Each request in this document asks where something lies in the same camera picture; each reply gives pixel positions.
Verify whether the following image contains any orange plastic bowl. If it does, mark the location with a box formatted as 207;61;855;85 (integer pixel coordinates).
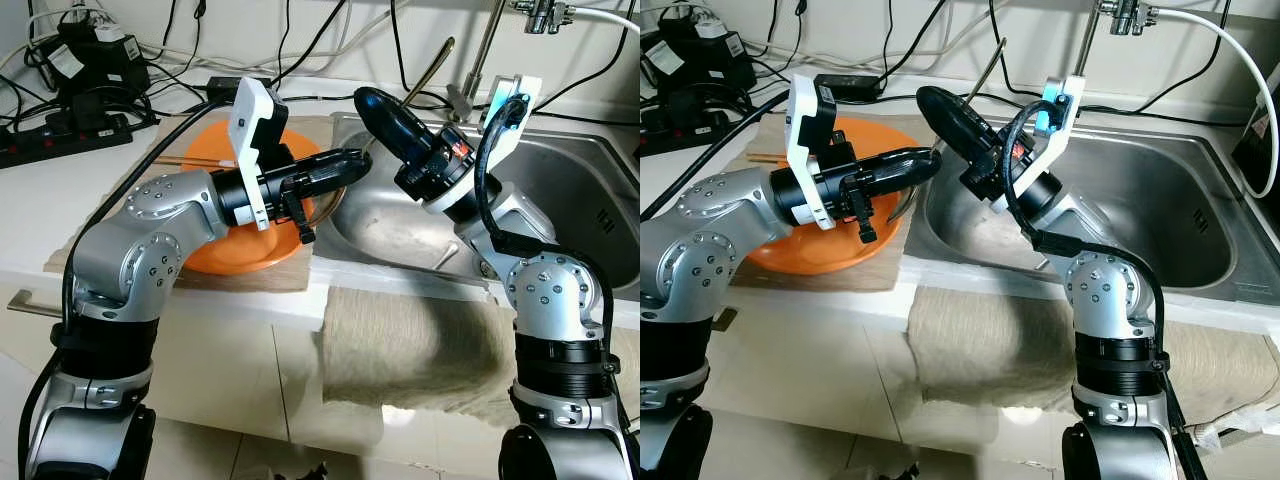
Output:
178;125;326;276
745;115;901;276

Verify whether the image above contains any black charger with white label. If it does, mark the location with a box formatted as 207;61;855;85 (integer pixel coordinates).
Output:
648;15;756;101
52;15;153;106

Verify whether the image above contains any beige towel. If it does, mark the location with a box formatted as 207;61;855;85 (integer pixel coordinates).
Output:
320;285;641;431
905;285;1280;421

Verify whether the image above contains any metal faucet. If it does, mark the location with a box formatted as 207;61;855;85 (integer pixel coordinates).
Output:
1075;0;1151;83
445;0;573;123

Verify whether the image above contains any white kitchen cabinet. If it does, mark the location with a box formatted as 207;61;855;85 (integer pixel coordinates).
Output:
640;285;1280;471
0;265;641;471

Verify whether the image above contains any stainless steel sink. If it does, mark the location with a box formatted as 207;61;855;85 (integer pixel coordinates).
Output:
310;110;641;301
905;110;1280;306

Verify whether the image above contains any clear plastic bag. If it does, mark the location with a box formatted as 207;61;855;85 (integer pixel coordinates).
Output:
1185;405;1280;461

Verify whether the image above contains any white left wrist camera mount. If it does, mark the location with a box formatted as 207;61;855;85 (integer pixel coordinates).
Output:
228;75;292;232
786;72;853;231

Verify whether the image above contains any thin black adapter cable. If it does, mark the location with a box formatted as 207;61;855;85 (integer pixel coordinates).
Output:
268;90;641;129
880;88;1241;126

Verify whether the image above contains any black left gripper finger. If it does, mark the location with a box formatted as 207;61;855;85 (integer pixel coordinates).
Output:
299;148;375;178
299;173;358;198
861;147;944;180
859;174;924;200

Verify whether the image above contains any white water hose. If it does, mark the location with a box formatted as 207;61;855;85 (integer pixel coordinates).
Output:
565;5;641;33
1148;8;1280;199

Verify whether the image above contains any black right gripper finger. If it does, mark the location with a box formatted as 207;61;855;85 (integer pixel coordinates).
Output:
354;86;444;167
914;85;1002;164

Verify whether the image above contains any black power strip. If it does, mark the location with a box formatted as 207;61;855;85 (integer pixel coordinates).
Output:
0;113;133;169
640;115;736;158

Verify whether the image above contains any black countertop appliance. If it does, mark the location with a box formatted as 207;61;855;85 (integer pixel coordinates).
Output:
1233;95;1280;198

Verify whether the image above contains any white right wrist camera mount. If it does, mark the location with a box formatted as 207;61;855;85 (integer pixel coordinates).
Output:
424;74;545;217
990;75;1086;213

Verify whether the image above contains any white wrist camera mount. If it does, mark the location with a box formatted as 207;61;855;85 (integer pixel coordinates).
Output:
424;74;545;217
786;72;853;231
228;75;292;232
990;75;1086;213

